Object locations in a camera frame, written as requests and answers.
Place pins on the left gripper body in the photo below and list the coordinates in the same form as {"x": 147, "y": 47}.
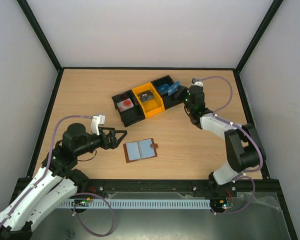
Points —
{"x": 104, "y": 144}

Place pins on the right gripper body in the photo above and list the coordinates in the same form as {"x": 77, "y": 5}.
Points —
{"x": 184, "y": 92}

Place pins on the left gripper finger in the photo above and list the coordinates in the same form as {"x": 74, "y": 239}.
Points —
{"x": 115, "y": 142}
{"x": 106, "y": 131}

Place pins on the brown leather card holder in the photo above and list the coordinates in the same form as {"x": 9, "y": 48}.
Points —
{"x": 140, "y": 150}

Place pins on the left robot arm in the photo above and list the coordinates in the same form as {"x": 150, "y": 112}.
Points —
{"x": 56, "y": 180}

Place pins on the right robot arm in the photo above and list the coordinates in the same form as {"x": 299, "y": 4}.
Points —
{"x": 244, "y": 150}

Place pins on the blue card stack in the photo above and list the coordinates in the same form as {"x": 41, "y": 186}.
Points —
{"x": 163, "y": 89}

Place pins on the red white card stack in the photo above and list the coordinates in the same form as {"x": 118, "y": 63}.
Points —
{"x": 125, "y": 105}

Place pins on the right black bin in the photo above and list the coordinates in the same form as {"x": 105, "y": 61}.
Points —
{"x": 169, "y": 101}

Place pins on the black bin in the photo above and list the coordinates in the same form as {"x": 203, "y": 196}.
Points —
{"x": 169, "y": 101}
{"x": 133, "y": 115}

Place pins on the left black bin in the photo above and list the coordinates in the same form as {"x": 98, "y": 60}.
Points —
{"x": 133, "y": 115}

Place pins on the yellow middle bin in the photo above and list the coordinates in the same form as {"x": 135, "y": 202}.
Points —
{"x": 152, "y": 106}

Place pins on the metal sheet front panel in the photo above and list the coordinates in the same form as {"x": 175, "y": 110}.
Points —
{"x": 246, "y": 218}

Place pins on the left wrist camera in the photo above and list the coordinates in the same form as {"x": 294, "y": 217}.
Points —
{"x": 97, "y": 120}

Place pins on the black front rail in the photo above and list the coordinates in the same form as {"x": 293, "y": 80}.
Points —
{"x": 196, "y": 188}

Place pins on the light blue cable duct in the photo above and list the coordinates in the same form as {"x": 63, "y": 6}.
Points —
{"x": 165, "y": 204}

